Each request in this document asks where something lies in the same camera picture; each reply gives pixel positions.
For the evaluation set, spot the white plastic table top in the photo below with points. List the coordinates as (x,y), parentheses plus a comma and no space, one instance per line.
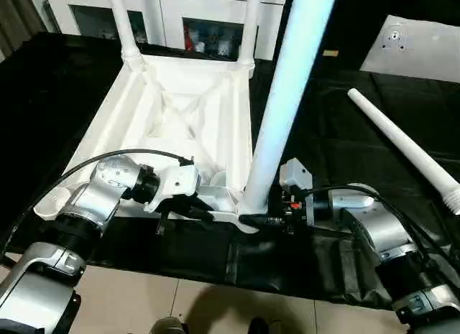
(201,82)

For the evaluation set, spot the white plastic table leg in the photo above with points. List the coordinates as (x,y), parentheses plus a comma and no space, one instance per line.
(287,79)
(251,25)
(395,140)
(122,25)

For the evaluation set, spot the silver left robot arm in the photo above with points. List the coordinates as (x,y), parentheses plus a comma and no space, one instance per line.
(100,190)

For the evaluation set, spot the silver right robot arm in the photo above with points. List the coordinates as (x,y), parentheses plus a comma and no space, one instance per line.
(381,226)

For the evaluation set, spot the dark brown rounded object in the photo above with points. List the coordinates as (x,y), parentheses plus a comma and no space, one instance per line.
(258,327)
(167,327)

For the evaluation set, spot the black work mat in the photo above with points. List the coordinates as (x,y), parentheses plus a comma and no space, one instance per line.
(54,97)

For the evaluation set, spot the white cabinet with glass doors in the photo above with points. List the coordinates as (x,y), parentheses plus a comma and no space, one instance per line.
(169,10)

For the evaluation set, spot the black cabinet with gold label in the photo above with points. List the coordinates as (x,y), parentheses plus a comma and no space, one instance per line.
(352,25)

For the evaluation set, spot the grey curtain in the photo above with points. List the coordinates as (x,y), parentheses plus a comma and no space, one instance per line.
(18,21)

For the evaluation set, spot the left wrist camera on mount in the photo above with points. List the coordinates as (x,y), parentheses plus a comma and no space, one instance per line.
(179,179)

